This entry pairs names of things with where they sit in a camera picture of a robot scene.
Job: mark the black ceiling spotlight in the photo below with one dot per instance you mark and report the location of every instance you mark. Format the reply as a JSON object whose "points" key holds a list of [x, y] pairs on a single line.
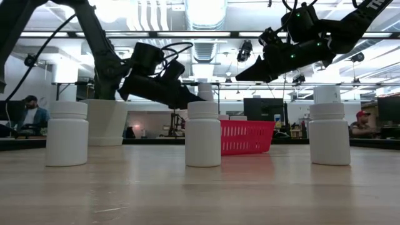
{"points": [[357, 57], [244, 51], [30, 60], [298, 79]]}

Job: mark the black overhead crossbeam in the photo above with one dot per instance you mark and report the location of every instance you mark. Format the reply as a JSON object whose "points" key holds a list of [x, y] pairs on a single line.
{"points": [[234, 34]]}

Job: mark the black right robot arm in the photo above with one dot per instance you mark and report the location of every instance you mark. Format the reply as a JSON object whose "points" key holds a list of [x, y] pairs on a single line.
{"points": [[353, 28]]}

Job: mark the blue yellow box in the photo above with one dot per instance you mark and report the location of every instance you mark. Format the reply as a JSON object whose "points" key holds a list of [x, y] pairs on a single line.
{"points": [[278, 120]]}

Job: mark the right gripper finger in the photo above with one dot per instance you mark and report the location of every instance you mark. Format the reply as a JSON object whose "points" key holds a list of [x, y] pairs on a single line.
{"points": [[256, 70]]}

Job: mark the white building column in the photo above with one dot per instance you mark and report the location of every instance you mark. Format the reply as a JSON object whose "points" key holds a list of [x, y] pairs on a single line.
{"points": [[326, 93]]}

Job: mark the white hexagonal plant pot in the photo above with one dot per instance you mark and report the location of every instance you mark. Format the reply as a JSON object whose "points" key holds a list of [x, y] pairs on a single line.
{"points": [[106, 125]]}

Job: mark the silver ventilation duct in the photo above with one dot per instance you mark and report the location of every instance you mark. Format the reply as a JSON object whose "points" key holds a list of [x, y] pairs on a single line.
{"points": [[204, 15]]}

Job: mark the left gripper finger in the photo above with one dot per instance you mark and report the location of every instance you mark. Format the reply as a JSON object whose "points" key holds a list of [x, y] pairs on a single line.
{"points": [[190, 100]]}

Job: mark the person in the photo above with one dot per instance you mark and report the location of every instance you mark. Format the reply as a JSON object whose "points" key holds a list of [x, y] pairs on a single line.
{"points": [[361, 126], [32, 117]]}

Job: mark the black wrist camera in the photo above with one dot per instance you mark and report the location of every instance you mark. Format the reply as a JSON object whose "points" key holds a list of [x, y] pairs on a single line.
{"points": [[145, 57], [300, 23]]}

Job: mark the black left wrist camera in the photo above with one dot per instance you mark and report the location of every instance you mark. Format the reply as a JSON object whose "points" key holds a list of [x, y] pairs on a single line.
{"points": [[145, 57]]}

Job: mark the red plastic basket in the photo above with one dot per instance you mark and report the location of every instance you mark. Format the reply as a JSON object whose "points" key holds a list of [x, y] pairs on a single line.
{"points": [[247, 137]]}

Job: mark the black computer monitor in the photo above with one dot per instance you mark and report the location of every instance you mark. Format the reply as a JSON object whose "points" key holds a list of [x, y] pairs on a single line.
{"points": [[262, 109], [9, 109], [389, 109]]}

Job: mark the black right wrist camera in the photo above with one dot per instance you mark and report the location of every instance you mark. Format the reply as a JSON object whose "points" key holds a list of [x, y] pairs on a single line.
{"points": [[300, 23]]}

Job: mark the black background robot arm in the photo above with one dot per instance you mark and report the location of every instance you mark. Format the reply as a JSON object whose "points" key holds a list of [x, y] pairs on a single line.
{"points": [[174, 125]]}

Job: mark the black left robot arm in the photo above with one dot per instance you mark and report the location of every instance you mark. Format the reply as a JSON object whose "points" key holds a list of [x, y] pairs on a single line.
{"points": [[101, 54]]}

